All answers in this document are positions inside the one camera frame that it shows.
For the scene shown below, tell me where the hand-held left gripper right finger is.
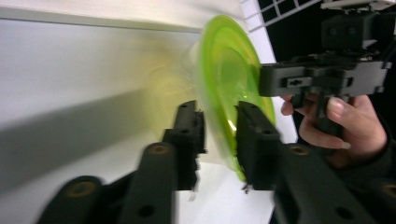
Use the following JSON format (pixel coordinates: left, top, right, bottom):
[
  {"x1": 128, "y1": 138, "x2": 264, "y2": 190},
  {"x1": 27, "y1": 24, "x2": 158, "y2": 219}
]
[{"x1": 235, "y1": 101, "x2": 283, "y2": 191}]

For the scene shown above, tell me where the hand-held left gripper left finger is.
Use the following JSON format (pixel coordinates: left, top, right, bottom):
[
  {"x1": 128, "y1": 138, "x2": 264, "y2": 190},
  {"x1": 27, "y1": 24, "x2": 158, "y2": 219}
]
[{"x1": 162, "y1": 100, "x2": 207, "y2": 191}]

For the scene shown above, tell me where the yellow-green translucent plate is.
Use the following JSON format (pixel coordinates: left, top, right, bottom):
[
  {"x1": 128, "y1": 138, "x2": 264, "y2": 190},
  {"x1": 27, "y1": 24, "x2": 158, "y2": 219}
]
[{"x1": 195, "y1": 14, "x2": 276, "y2": 183}]

